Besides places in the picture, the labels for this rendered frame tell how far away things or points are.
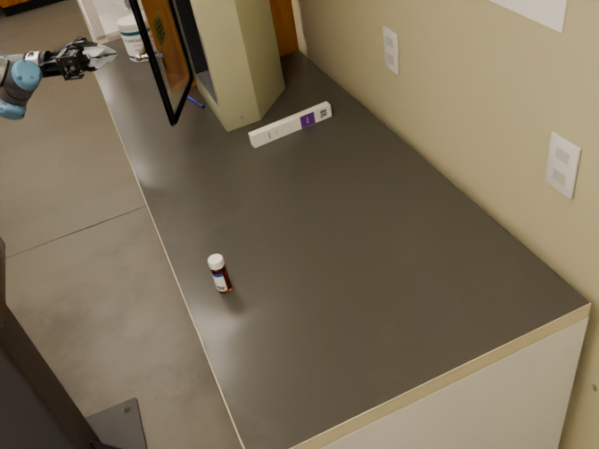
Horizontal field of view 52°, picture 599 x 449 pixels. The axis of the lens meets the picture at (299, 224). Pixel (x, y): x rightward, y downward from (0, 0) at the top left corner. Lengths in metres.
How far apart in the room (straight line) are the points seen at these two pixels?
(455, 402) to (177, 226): 0.78
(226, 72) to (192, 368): 1.20
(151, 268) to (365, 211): 1.64
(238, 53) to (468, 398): 1.09
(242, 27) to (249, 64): 0.11
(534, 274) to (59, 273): 2.35
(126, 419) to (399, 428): 1.40
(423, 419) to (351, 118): 0.93
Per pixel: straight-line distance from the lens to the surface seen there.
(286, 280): 1.33
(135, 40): 2.44
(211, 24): 1.73
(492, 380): 1.26
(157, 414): 2.39
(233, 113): 1.85
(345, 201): 1.50
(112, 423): 2.42
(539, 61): 1.20
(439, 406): 1.22
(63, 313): 2.93
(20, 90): 1.85
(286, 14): 2.22
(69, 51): 1.92
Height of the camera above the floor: 1.88
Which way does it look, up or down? 40 degrees down
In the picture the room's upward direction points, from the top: 11 degrees counter-clockwise
